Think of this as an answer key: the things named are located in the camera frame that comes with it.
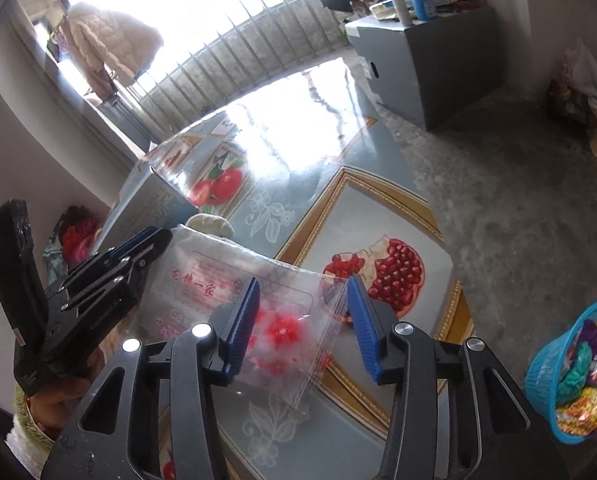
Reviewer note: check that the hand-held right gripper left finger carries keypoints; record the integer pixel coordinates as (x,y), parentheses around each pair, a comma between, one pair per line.
(241,320)

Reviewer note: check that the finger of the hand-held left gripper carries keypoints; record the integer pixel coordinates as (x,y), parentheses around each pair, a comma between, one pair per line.
(138,265)
(111,255)

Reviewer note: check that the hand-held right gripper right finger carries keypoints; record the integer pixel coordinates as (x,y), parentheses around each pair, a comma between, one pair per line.
(366,330)

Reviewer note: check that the white plastic bag red print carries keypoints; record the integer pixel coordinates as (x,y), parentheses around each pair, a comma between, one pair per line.
(193,280)

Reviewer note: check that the blue plastic basket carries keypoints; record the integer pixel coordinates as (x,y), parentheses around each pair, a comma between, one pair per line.
(540,385)

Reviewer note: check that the green wrapper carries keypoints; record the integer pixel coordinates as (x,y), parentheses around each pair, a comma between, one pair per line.
(573,370)

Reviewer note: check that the person's left hand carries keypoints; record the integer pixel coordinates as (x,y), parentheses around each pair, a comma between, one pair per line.
(56,405)

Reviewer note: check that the pile of colourful clothes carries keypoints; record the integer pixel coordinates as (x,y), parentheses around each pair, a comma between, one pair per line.
(71,240)

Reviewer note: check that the blue grey cardboard box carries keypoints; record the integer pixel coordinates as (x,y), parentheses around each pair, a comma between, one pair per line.
(148,205)

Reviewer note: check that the fruit print tablecloth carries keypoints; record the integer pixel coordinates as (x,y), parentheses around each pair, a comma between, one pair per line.
(378,210)

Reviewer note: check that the cream puffer coat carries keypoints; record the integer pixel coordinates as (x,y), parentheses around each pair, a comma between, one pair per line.
(113,40)

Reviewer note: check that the orange yellow snack wrapper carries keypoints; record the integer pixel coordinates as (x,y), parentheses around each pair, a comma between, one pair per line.
(580,412)

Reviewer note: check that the metal balcony railing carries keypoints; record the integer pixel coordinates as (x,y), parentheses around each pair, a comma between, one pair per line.
(238,55)

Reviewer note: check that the grey cabinet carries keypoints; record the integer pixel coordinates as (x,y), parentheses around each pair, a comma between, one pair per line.
(428,70)

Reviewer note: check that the white tube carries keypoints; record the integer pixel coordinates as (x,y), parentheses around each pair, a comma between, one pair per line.
(406,12)

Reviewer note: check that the pile of plastic bags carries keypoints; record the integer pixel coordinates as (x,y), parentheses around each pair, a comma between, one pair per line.
(580,90)

